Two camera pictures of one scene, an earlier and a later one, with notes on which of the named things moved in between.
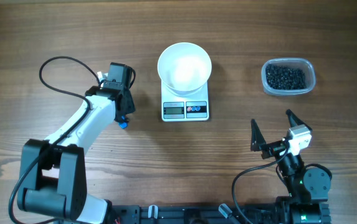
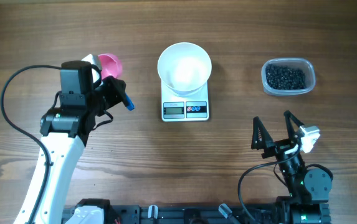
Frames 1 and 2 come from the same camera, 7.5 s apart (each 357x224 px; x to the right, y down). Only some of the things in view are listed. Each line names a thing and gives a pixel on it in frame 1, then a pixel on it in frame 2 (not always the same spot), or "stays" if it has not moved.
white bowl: (184, 68) stays
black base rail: (193, 214) stays
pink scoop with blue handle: (123, 125) → (112, 66)
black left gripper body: (131, 107) → (106, 96)
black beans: (281, 78) stays
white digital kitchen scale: (194, 107) stays
